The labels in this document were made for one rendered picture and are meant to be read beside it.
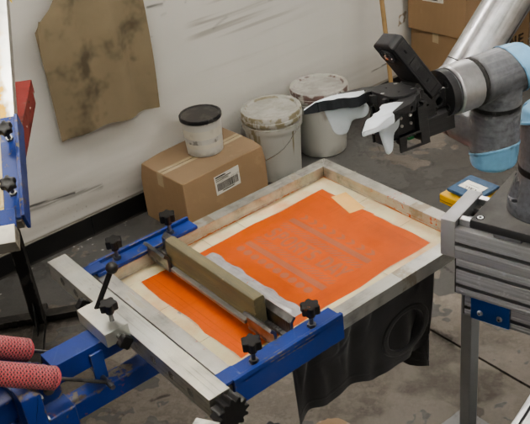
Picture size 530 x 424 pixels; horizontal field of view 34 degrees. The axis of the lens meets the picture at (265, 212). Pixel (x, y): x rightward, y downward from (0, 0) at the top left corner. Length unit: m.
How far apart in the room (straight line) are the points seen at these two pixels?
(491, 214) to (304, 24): 3.09
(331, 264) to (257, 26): 2.53
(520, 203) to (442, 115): 0.49
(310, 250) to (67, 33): 1.97
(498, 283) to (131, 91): 2.57
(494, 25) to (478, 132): 0.19
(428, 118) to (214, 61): 3.18
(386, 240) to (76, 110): 2.07
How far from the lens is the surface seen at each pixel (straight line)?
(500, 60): 1.33
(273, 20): 4.59
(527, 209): 1.73
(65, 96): 3.94
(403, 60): 1.23
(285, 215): 2.37
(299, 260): 2.18
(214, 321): 2.02
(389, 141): 1.19
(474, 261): 1.85
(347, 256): 2.19
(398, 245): 2.22
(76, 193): 4.18
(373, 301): 1.99
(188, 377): 1.76
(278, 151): 4.39
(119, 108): 4.08
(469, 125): 1.40
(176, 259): 2.13
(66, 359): 1.88
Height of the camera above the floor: 2.19
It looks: 31 degrees down
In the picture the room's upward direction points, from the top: 7 degrees counter-clockwise
